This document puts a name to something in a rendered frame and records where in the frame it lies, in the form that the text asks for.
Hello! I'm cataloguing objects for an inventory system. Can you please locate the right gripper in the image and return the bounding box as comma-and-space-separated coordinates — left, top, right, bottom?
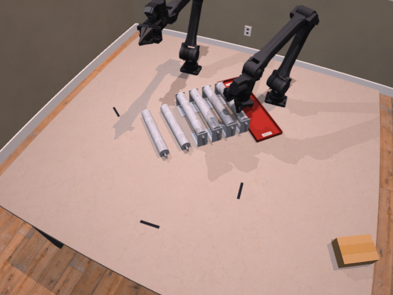
137, 24, 162, 46

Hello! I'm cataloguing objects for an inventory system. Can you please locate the brown cardboard box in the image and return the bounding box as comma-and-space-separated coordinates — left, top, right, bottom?
331, 234, 379, 268

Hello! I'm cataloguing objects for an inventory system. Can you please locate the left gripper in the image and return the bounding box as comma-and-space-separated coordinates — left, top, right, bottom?
234, 91, 254, 113

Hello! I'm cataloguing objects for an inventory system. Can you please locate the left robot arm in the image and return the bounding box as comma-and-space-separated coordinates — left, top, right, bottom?
223, 5, 319, 107

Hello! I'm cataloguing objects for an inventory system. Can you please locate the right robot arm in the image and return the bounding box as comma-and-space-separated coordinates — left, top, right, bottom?
143, 0, 203, 75

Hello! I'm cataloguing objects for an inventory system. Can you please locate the red scrap tray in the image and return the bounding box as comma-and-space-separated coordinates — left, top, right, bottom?
223, 77, 283, 143

